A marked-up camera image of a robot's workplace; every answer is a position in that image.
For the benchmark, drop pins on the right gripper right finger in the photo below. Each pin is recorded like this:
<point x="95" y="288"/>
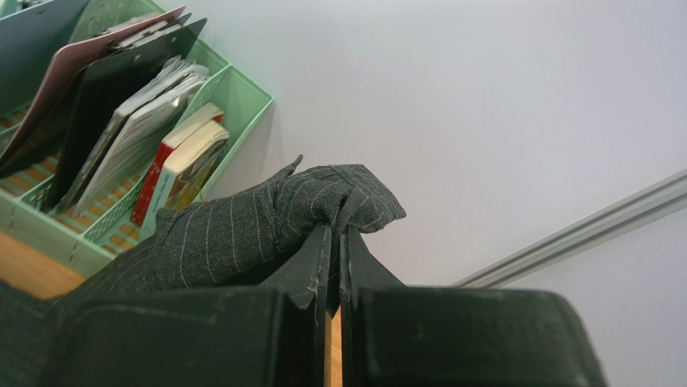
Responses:
<point x="399" y="335"/>

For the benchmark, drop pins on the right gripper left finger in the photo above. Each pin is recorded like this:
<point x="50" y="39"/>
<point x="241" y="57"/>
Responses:
<point x="276" y="333"/>

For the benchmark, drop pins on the black pinstriped long sleeve shirt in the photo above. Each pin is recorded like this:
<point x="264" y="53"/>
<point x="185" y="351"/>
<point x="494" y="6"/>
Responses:
<point x="205" y="245"/>

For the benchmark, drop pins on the green spine book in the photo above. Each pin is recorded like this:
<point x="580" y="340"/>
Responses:
<point x="185" y="172"/>

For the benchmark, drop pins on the red book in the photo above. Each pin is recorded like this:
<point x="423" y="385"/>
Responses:
<point x="168" y="144"/>

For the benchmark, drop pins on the grey notebook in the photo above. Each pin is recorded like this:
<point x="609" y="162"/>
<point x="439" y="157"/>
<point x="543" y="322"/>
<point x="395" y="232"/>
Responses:
<point x="128" y="139"/>

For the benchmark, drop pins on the green file organizer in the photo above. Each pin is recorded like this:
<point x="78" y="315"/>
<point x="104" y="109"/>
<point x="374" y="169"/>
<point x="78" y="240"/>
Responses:
<point x="88" y="243"/>

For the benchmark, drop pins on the black folder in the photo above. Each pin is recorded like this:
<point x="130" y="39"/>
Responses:
<point x="105" y="86"/>

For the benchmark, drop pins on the mauve clipboard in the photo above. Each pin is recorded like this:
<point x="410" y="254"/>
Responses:
<point x="102" y="24"/>

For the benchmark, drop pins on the blue clipboard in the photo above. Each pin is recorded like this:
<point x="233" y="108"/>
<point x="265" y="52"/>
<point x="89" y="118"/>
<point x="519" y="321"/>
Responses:
<point x="29" y="38"/>

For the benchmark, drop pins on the aluminium rail frame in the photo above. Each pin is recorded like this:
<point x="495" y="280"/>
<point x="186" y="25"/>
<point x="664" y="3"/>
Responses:
<point x="635" y="211"/>

